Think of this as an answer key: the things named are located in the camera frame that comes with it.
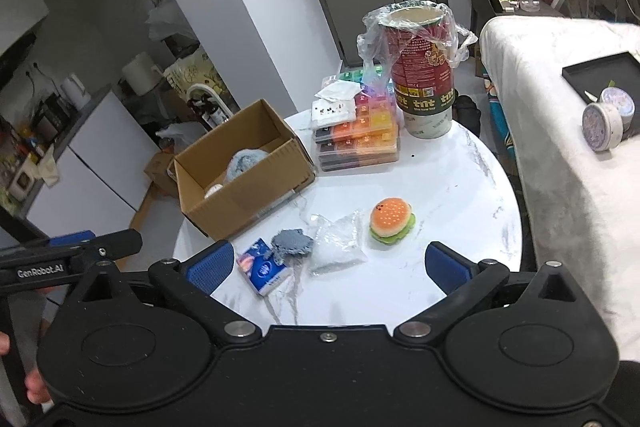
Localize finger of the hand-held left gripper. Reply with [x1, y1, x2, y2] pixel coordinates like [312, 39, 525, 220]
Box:
[75, 228, 143, 261]
[47, 230, 97, 244]

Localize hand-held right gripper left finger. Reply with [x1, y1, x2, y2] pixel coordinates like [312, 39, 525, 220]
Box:
[70, 241, 262, 349]

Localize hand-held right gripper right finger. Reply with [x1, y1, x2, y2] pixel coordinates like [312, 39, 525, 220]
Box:
[394, 242, 593, 349]

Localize brown cardboard box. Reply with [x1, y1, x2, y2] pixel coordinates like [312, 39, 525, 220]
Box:
[172, 99, 317, 242]

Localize blue-grey fluffy plush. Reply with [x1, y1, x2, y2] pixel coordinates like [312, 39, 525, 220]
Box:
[226, 148, 268, 184]

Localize person's left hand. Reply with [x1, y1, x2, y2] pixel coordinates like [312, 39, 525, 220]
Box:
[0, 331, 53, 404]

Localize blue tissue packet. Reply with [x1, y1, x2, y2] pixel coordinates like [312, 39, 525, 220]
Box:
[236, 238, 293, 299]

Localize burger plush toy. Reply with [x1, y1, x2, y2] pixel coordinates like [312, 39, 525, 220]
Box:
[369, 198, 417, 245]

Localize white cabinet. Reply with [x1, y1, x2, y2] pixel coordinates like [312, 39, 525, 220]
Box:
[25, 89, 166, 238]

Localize beige cloth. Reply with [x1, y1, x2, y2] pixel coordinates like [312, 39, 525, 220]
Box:
[35, 144, 61, 182]

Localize brown floor carton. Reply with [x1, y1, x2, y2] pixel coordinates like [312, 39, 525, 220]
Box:
[144, 152, 178, 198]

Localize grey-blue knitted piece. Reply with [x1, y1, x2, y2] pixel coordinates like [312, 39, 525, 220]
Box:
[270, 228, 317, 264]

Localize clear plastic bag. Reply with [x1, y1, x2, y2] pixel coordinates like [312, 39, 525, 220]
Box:
[306, 210, 367, 276]

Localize dark countertop appliance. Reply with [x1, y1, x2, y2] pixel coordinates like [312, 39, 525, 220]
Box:
[30, 94, 71, 142]

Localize white plastic bag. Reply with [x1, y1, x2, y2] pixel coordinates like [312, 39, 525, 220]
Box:
[157, 123, 203, 155]

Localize white kettle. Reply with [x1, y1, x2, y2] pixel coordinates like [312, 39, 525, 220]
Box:
[61, 74, 92, 110]

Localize stacked colourful compartment boxes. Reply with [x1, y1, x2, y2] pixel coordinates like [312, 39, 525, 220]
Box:
[312, 64, 403, 174]

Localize blue printed bag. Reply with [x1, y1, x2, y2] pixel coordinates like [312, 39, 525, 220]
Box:
[482, 72, 516, 172]

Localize bed with white blanket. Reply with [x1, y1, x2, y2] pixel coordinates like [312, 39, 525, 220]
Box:
[479, 14, 640, 363]

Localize red paper bucket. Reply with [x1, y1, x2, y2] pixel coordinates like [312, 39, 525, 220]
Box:
[377, 2, 457, 140]

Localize white cylinder container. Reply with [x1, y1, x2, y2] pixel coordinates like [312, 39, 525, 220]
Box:
[121, 52, 163, 96]

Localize yellow patterned bag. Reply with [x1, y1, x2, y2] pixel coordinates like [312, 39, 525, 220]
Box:
[162, 49, 226, 98]

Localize white studded card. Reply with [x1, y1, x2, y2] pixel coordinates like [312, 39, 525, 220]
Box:
[311, 99, 359, 131]

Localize white flat packet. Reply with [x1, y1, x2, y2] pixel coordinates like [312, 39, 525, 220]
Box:
[315, 83, 362, 102]

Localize round patterned tin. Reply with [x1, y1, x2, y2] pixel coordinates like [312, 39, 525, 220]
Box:
[581, 102, 624, 152]
[599, 87, 636, 128]

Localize person's leg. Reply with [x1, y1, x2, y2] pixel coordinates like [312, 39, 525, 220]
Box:
[614, 357, 640, 427]

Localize black tray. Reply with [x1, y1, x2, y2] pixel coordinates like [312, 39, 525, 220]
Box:
[561, 51, 640, 132]

